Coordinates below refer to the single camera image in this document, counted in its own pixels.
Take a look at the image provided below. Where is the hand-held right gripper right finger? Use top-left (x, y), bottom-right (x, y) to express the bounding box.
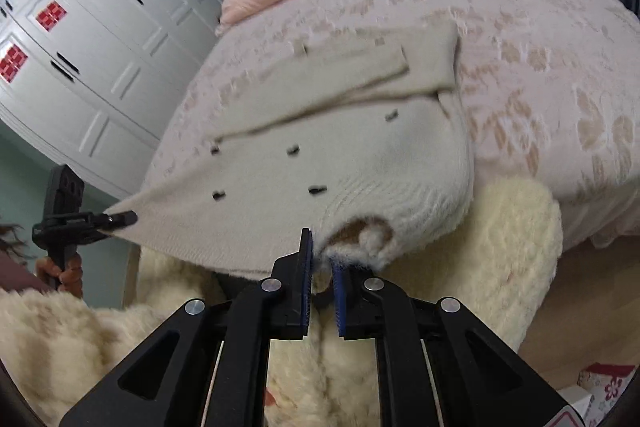
top-left (332, 259), bottom-right (576, 427)

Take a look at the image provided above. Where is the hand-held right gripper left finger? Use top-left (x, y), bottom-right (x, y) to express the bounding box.
top-left (59, 228), bottom-right (315, 427)

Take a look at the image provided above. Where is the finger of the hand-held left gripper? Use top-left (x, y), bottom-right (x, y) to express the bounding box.
top-left (90, 210), bottom-right (138, 230)

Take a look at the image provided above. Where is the floral printed box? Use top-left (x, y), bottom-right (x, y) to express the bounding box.
top-left (575, 362), bottom-right (637, 427)

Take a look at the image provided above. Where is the pink patterned bedspread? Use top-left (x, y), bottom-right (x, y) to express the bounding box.
top-left (135, 0), bottom-right (640, 253)

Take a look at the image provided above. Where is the white wardrobe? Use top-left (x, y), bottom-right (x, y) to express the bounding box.
top-left (0, 0), bottom-right (227, 200)

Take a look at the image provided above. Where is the beige knit sweater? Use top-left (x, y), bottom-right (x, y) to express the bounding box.
top-left (102, 21), bottom-right (476, 275)

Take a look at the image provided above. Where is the person's left hand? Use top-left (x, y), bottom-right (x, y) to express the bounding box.
top-left (34, 252), bottom-right (83, 300)

